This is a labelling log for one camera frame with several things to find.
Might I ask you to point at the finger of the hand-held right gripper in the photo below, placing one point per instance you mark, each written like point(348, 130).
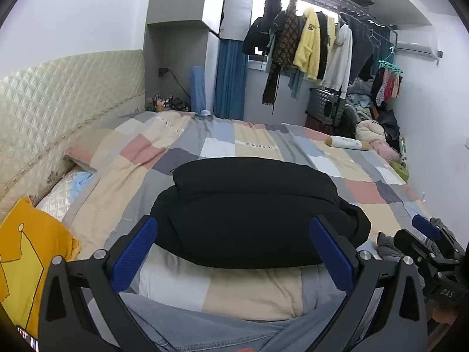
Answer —
point(412, 244)
point(425, 226)

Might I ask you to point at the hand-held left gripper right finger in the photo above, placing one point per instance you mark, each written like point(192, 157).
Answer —
point(331, 256)

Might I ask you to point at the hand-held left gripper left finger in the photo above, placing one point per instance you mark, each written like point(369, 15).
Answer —
point(133, 253)

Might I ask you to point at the black puffer jacket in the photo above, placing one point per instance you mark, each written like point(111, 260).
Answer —
point(256, 209)

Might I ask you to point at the pile of clothes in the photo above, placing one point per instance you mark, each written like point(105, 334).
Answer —
point(357, 99)

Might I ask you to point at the row of hanging clothes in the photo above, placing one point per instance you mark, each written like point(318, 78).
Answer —
point(259, 3)

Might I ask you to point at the grey cloth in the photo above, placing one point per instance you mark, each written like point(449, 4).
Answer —
point(388, 245)

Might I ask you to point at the green box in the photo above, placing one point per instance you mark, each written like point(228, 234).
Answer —
point(402, 161)

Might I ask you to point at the light blue cloth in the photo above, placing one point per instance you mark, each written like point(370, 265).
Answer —
point(81, 185)

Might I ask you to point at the pink plush toy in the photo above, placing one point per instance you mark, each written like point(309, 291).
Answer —
point(384, 150)

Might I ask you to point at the cream quilted pillow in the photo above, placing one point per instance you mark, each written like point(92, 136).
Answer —
point(55, 198)

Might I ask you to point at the yellow printed pillow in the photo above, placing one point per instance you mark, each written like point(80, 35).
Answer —
point(29, 249)

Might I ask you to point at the pink pillow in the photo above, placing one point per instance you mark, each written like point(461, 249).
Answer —
point(88, 150)

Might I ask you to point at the blue jeans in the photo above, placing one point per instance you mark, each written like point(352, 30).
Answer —
point(220, 330)

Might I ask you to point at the dark red suitcase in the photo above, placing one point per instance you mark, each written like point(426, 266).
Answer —
point(318, 124)

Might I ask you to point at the pastel patchwork quilt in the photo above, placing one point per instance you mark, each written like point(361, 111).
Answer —
point(256, 143)

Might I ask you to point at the hanging small garments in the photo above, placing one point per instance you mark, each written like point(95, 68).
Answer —
point(386, 88)

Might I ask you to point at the group of nightstand bottles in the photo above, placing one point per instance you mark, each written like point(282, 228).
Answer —
point(168, 103)

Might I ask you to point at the grey ribbed suitcase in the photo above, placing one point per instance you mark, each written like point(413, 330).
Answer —
point(326, 102)

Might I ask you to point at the teal clip hanger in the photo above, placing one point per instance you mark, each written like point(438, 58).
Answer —
point(390, 65)

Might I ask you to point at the cream quilted headboard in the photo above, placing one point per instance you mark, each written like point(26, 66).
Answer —
point(55, 106)

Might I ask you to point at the teal scarf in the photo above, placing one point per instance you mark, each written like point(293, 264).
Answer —
point(296, 84)

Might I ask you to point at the blue covered board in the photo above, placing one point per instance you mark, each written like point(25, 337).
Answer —
point(197, 88)

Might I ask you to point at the white air conditioner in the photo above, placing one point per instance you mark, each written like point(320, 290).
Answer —
point(417, 44)

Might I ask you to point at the white hoodie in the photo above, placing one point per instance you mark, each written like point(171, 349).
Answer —
point(339, 62)

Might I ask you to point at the dark grey sweater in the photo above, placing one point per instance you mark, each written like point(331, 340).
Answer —
point(361, 47)

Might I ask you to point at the blue curtain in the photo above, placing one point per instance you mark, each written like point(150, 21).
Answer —
point(231, 80)

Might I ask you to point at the yellow fleece jacket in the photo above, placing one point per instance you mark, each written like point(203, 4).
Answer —
point(309, 51)

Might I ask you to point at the brown plaid coat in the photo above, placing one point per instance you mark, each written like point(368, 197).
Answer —
point(285, 44)

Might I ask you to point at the hanging black jacket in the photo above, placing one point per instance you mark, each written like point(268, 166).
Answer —
point(256, 36)

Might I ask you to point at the hanging black pants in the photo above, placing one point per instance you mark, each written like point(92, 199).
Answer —
point(274, 3)

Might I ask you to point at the black wall socket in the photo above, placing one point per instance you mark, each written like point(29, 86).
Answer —
point(163, 72)

